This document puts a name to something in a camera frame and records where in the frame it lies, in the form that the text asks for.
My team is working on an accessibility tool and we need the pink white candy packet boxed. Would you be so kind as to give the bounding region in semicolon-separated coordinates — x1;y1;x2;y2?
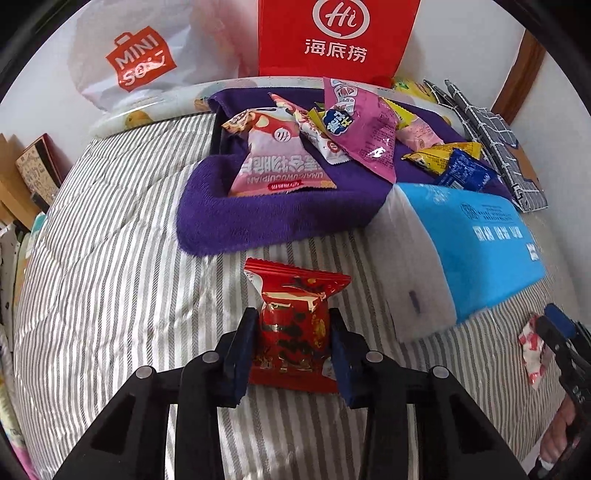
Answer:
518;314;547;390

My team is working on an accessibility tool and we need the person's right hand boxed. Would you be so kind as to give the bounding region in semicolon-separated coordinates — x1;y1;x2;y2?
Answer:
540;396;576;464

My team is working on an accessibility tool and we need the blue tissue pack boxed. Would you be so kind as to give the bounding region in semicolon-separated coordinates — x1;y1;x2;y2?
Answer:
366;183;545;343

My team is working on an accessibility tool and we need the purple towel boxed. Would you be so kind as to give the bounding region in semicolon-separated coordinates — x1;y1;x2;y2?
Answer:
174;87;514;257

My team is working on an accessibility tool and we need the striped grey mattress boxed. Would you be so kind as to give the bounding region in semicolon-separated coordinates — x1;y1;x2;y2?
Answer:
13;114;581;479

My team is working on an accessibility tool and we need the dark blue snack packet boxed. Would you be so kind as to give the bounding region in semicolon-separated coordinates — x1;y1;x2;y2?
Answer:
436;148;497;192

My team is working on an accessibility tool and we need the pink grain chips bag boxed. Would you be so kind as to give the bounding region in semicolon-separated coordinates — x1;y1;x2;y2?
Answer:
222;107;337;197

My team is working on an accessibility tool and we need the red white snack packet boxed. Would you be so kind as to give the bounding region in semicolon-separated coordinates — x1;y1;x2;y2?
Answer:
270;93;349;166

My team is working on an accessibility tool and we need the yellow chips packet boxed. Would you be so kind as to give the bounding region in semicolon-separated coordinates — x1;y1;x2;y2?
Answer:
402;142;482;175

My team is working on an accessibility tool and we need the grey checked folded cloth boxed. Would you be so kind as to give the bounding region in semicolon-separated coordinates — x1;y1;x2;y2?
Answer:
424;80;548;213

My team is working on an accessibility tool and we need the pale pink small packet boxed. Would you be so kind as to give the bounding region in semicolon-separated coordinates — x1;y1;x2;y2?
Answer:
397;116;444;152

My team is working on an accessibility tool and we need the magenta snack bag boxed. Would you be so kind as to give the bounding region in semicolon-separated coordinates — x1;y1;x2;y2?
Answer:
322;78;398;184

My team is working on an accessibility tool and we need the rolled printed mat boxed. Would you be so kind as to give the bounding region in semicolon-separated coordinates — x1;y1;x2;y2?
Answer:
90;76;465;138

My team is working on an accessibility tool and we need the yellow green snack bag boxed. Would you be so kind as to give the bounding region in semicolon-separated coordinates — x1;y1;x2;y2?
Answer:
393;77;438;103

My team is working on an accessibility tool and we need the patterned brown book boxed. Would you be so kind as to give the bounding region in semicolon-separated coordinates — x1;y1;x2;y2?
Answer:
16;134;63;213

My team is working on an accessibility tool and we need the red Haidilao paper bag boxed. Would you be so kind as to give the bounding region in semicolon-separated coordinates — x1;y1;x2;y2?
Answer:
259;0;420;87

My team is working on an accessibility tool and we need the white Miniso plastic bag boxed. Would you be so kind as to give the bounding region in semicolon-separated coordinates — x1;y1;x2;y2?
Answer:
68;0;259;112

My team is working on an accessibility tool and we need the wooden door frame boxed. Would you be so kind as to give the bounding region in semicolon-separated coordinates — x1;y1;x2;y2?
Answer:
492;30;546;124

